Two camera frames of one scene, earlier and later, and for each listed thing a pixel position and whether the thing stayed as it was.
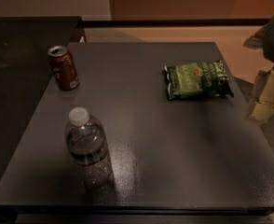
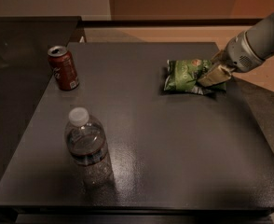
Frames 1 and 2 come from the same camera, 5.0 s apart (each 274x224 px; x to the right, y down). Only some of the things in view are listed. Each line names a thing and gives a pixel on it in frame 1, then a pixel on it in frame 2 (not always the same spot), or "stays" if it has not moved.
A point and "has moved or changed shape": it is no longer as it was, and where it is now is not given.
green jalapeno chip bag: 198,80 has moved or changed shape
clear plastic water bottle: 88,145 stays
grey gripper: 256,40 → 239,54
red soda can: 63,67 stays
